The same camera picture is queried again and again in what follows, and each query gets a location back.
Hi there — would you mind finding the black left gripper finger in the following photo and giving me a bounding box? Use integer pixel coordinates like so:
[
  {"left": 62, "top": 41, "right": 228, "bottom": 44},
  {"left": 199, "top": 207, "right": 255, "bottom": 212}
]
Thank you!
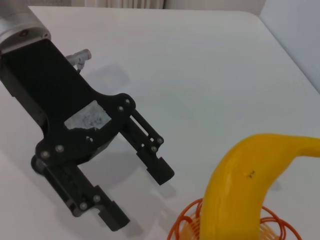
[
  {"left": 119, "top": 107, "right": 175, "bottom": 186},
  {"left": 30, "top": 154, "right": 131, "bottom": 232}
]

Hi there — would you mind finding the beige curtain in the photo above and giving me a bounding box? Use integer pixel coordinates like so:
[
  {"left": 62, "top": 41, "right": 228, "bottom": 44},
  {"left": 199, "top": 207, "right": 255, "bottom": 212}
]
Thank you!
[{"left": 70, "top": 0, "right": 168, "bottom": 10}]

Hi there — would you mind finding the yellow banana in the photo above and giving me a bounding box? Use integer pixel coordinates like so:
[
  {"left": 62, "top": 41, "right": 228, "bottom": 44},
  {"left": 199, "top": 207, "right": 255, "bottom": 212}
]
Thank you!
[{"left": 199, "top": 133, "right": 320, "bottom": 240}]

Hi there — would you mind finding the orange woven plastic basket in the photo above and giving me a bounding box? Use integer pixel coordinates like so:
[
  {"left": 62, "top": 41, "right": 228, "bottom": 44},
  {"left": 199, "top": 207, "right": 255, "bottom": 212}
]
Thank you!
[{"left": 166, "top": 197, "right": 302, "bottom": 240}]

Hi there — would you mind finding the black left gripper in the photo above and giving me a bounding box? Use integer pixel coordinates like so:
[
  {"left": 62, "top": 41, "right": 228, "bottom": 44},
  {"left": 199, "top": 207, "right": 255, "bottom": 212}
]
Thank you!
[{"left": 0, "top": 38, "right": 137, "bottom": 168}]

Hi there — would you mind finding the left gripper cable with plug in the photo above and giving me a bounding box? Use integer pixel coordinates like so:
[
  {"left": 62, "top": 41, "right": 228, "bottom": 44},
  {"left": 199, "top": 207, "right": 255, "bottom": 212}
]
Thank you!
[{"left": 65, "top": 48, "right": 93, "bottom": 74}]

